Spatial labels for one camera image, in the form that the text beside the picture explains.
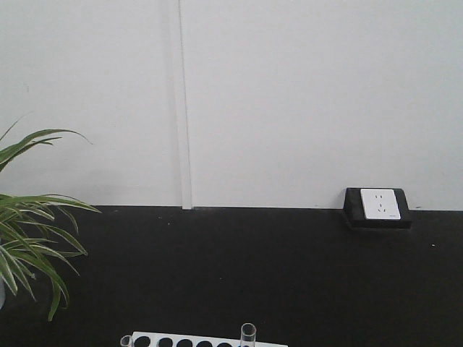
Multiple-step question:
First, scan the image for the clear glass test tube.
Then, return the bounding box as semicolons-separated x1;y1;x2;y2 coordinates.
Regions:
119;335;134;347
239;322;257;347

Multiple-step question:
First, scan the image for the black white power socket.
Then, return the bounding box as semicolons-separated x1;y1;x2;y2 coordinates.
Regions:
343;187;412;229

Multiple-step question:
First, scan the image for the white test tube rack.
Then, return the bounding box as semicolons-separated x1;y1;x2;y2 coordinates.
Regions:
129;331;289;347

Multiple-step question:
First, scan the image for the green spider plant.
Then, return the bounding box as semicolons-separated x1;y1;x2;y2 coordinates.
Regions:
0;115;102;322

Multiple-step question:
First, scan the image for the white plant pot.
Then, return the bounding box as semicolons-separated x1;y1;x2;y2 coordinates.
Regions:
0;278;6;309

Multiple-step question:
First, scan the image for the white wall cable duct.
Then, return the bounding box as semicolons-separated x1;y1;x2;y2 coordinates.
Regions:
177;1;193;210

